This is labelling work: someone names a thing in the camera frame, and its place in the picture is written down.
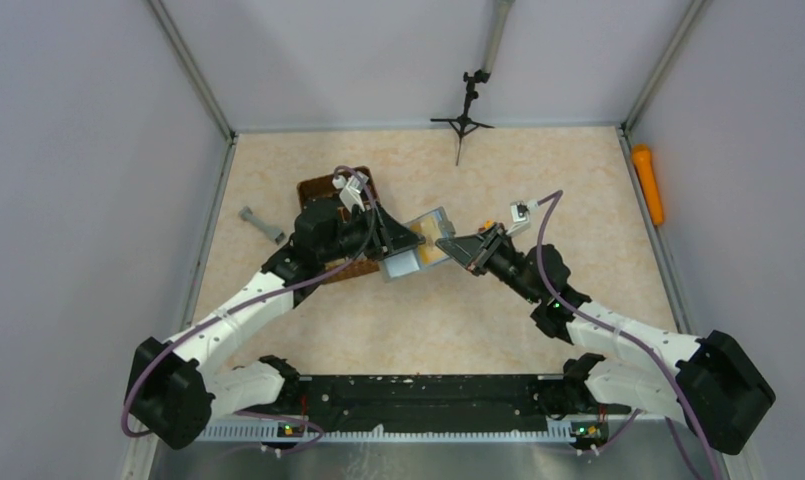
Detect gold credit card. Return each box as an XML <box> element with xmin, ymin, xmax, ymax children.
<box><xmin>416</xmin><ymin>217</ymin><xmax>447</xmax><ymax>267</ymax></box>

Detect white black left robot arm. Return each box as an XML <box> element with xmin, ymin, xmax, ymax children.
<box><xmin>120</xmin><ymin>198</ymin><xmax>425</xmax><ymax>450</ymax></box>

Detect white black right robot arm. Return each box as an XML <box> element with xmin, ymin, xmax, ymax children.
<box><xmin>435</xmin><ymin>227</ymin><xmax>776</xmax><ymax>455</ymax></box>

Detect yellow red toy brick car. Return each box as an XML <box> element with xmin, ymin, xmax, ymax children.
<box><xmin>478</xmin><ymin>220</ymin><xmax>498</xmax><ymax>233</ymax></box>

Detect brown wicker basket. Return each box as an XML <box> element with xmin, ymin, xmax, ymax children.
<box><xmin>296</xmin><ymin>166</ymin><xmax>385</xmax><ymax>286</ymax></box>

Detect grey dumbbell-shaped plastic part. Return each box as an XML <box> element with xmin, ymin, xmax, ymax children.
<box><xmin>238</xmin><ymin>206</ymin><xmax>286</xmax><ymax>245</ymax></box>

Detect orange flashlight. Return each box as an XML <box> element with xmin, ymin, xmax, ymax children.
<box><xmin>631</xmin><ymin>144</ymin><xmax>665</xmax><ymax>226</ymax></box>

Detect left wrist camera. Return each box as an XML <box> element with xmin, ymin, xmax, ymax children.
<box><xmin>332</xmin><ymin>172</ymin><xmax>368</xmax><ymax>213</ymax></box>

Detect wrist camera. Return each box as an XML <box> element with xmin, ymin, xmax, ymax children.
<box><xmin>332</xmin><ymin>172</ymin><xmax>368</xmax><ymax>213</ymax></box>
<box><xmin>506</xmin><ymin>200</ymin><xmax>540</xmax><ymax>237</ymax></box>

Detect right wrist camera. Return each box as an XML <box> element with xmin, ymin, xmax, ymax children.
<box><xmin>506</xmin><ymin>200</ymin><xmax>540</xmax><ymax>237</ymax></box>

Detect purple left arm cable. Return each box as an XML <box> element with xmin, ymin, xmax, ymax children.
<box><xmin>120</xmin><ymin>166</ymin><xmax>380</xmax><ymax>458</ymax></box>

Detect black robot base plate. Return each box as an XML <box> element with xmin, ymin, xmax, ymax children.
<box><xmin>247</xmin><ymin>374</ymin><xmax>630</xmax><ymax>419</ymax></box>

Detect black camera tripod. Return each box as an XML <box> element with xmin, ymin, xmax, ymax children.
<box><xmin>429</xmin><ymin>0</ymin><xmax>516</xmax><ymax>166</ymax></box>

